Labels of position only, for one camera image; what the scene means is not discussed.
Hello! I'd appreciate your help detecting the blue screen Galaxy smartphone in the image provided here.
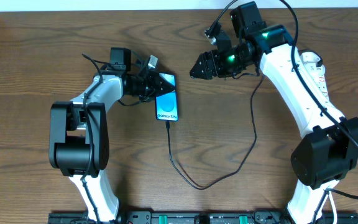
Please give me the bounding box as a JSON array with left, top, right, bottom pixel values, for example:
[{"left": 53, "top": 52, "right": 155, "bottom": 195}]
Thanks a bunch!
[{"left": 155, "top": 73, "right": 180, "bottom": 123}]

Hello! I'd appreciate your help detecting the black USB charging cable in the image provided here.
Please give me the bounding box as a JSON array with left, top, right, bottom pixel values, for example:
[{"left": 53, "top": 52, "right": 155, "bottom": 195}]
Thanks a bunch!
[{"left": 165, "top": 74, "right": 266, "bottom": 190}]

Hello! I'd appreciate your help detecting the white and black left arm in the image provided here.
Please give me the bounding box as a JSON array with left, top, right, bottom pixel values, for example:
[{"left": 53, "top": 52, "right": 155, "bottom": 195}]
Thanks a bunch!
[{"left": 48, "top": 47, "right": 178, "bottom": 223}]

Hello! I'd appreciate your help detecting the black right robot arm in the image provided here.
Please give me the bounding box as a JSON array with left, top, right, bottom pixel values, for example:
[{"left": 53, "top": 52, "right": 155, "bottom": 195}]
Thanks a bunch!
[{"left": 190, "top": 2, "right": 358, "bottom": 223}]

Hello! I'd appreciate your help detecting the white USB charger plug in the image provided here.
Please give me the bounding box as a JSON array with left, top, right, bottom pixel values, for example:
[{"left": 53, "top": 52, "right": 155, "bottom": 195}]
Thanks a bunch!
[{"left": 300, "top": 50, "right": 323, "bottom": 72}]

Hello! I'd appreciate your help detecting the white power strip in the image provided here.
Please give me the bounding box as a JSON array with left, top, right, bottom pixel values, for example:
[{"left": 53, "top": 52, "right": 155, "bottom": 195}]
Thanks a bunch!
[{"left": 314, "top": 65, "right": 329, "bottom": 102}]

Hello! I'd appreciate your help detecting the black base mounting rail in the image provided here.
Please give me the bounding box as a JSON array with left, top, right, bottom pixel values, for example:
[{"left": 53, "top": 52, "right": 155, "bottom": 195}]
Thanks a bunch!
[{"left": 47, "top": 210, "right": 358, "bottom": 224}]

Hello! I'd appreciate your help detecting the white power strip cord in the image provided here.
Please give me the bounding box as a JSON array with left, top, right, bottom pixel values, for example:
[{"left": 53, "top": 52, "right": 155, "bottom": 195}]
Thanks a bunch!
[{"left": 326, "top": 188, "right": 338, "bottom": 224}]

